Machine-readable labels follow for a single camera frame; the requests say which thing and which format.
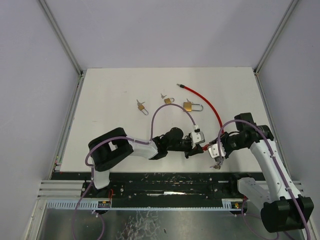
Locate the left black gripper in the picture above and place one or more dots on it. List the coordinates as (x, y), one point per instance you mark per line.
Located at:
(189, 145)

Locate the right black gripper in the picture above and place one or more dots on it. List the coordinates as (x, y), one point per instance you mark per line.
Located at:
(223, 146)

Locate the large brass padlock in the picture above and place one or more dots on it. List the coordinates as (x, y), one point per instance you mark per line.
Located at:
(189, 106)

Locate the small brass padlock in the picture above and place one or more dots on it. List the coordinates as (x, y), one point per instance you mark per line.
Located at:
(168, 100)
(141, 108)

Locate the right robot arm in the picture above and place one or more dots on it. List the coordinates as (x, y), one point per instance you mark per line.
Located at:
(282, 207)

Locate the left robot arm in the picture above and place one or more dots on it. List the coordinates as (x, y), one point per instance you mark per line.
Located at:
(109, 149)

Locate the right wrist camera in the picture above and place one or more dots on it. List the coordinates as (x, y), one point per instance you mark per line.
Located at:
(217, 152)

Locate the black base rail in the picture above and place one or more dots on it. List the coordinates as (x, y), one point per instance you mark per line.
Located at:
(170, 190)

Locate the right aluminium frame post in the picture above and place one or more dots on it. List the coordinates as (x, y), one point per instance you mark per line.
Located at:
(275, 36)

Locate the aluminium frame post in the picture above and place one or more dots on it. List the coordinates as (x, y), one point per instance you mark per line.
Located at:
(275, 36)
(60, 36)

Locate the left aluminium frame post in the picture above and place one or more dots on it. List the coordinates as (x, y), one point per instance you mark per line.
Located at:
(60, 36)

